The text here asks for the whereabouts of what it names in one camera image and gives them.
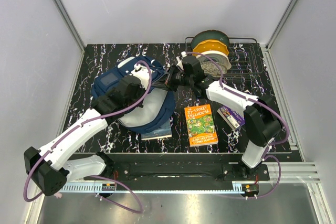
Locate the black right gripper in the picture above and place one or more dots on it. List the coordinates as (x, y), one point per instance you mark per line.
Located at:
(168, 83)

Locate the navy blue student backpack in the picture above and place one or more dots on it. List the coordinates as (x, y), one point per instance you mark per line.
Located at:
(147, 111)

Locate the purple paperback book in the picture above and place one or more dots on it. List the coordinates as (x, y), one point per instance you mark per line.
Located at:
(231, 117)

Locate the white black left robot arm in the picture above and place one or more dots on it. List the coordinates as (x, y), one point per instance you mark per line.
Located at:
(49, 168)

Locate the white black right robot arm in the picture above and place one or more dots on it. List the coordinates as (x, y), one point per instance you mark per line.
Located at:
(262, 122)

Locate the dark blue 1984 book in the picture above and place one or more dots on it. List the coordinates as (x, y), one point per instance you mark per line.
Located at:
(163, 131)

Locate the speckled grey plate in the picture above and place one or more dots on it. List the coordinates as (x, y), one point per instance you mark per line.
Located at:
(210, 68)

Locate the yellow plate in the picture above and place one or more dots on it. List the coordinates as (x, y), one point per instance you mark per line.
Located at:
(211, 45)

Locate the orange treehouse book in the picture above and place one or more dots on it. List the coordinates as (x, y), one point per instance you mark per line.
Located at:
(200, 125)

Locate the white plate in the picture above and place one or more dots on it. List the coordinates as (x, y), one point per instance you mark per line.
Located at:
(219, 57)

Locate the dark green plate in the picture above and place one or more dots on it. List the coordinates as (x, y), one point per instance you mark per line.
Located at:
(210, 35)

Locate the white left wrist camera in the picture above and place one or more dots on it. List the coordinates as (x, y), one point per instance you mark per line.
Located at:
(142, 72)

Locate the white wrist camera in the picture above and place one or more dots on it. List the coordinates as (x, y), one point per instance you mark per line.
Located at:
(179, 60)
(142, 72)

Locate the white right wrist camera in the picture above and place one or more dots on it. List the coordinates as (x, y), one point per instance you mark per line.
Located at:
(179, 60)

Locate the black wire dish rack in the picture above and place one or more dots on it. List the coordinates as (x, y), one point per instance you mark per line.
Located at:
(244, 56)

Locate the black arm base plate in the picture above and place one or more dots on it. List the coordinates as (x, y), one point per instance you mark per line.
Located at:
(214, 170)

